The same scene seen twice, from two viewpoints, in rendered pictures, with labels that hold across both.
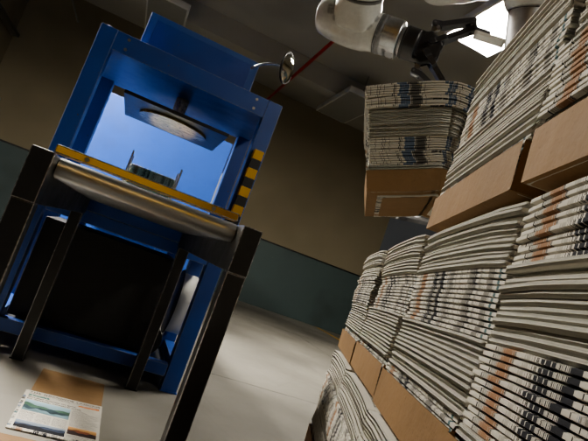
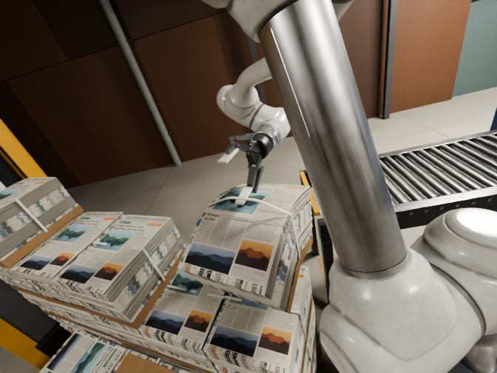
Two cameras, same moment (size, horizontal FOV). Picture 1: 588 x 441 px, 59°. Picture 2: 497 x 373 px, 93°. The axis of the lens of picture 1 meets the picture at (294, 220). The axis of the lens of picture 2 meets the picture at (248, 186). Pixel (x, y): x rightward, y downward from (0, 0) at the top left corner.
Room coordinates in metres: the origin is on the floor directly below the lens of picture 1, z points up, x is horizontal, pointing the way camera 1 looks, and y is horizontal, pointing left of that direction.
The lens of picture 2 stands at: (1.38, -0.80, 1.62)
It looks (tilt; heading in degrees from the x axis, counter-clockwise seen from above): 31 degrees down; 115
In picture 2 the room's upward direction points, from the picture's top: 16 degrees counter-clockwise
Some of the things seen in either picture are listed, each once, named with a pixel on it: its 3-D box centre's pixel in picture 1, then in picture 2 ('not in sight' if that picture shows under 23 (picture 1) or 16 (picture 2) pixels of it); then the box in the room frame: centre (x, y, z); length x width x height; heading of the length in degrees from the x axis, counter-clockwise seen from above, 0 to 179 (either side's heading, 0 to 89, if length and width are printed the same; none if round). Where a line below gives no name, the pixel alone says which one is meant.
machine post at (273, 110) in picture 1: (222, 242); not in sight; (2.65, 0.31, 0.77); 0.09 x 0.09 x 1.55; 17
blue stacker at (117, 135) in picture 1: (147, 196); not in sight; (5.43, 1.54, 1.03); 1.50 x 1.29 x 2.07; 17
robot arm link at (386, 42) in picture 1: (390, 37); (265, 139); (1.14, -0.07, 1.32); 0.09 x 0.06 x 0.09; 168
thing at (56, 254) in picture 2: not in sight; (72, 239); (0.23, -0.33, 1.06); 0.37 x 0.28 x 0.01; 88
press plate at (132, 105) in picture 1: (173, 124); not in sight; (2.81, 0.81, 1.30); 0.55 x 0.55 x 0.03; 17
